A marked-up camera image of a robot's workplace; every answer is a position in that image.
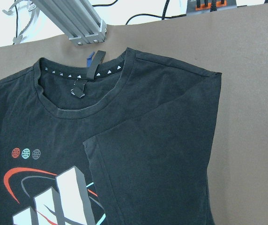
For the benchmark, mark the orange black usb hub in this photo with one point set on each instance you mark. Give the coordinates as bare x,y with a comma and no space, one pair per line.
196,7

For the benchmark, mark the grabber stick tool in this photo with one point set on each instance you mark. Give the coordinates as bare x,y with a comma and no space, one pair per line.
25,12

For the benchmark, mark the black graphic t-shirt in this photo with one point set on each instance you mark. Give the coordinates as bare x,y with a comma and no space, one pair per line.
126,142

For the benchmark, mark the aluminium frame post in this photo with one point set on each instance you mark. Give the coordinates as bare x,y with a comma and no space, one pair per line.
76,18

